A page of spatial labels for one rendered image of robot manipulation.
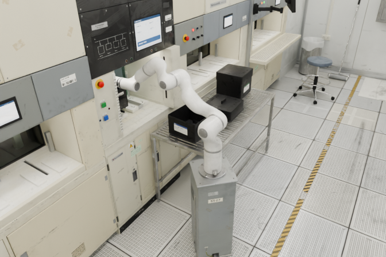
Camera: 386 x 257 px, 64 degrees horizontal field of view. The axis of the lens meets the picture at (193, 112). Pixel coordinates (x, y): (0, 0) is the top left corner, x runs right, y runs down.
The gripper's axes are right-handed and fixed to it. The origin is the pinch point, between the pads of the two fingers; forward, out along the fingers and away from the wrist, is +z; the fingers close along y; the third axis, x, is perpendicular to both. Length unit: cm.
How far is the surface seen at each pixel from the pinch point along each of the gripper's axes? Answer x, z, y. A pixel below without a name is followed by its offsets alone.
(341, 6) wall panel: -7, -114, 446
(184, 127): -34, -61, 16
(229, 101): -36, -72, 77
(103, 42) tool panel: 38, -28, -22
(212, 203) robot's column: -64, -103, -19
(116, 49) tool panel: 31.1, -28.1, -12.4
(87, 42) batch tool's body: 41, -27, -34
